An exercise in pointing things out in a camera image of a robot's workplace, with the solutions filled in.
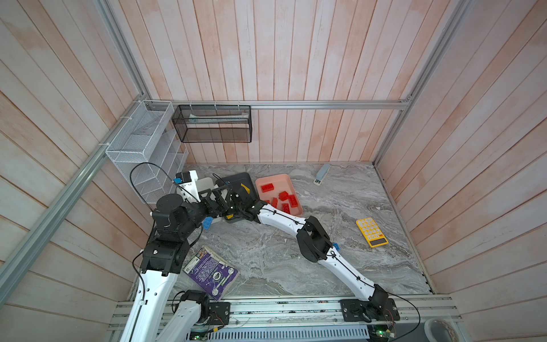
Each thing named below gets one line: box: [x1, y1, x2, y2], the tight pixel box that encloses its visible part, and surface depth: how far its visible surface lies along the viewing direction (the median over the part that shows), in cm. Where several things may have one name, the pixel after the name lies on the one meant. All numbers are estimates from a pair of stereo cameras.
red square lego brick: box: [278, 190, 290, 202], surface depth 106 cm
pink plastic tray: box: [254, 173, 304, 216], surface depth 110 cm
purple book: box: [183, 245, 241, 302], surface depth 82 cm
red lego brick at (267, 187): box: [261, 183, 275, 194], surface depth 110 cm
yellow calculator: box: [356, 217, 390, 248], surface depth 94 cm
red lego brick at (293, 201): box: [288, 194, 299, 209], surface depth 106 cm
